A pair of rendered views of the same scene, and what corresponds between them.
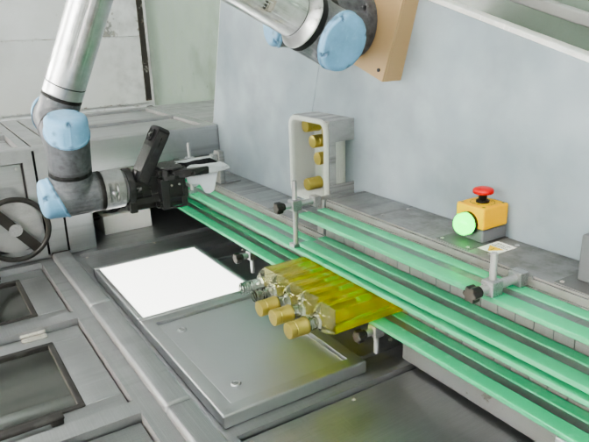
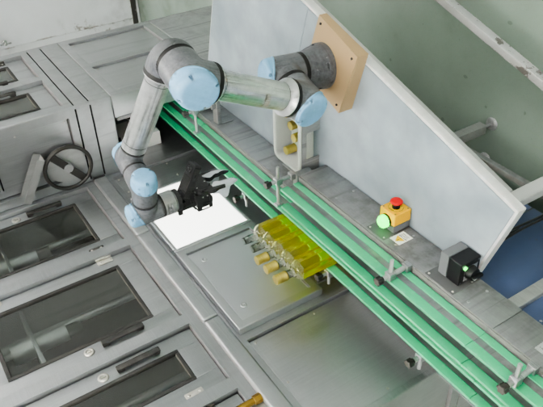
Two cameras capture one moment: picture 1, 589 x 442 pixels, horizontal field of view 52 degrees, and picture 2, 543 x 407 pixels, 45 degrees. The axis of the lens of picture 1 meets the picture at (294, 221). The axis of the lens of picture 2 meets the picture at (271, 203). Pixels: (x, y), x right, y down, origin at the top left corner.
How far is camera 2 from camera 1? 103 cm
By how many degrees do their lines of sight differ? 18
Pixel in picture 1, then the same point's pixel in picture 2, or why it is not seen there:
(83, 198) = (153, 216)
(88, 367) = (147, 286)
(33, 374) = (114, 291)
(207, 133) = not seen: hidden behind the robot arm
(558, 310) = (423, 291)
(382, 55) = (338, 97)
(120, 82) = not seen: outside the picture
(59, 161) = (141, 201)
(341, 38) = (310, 111)
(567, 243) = (440, 241)
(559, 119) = (439, 176)
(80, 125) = (153, 182)
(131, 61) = not seen: outside the picture
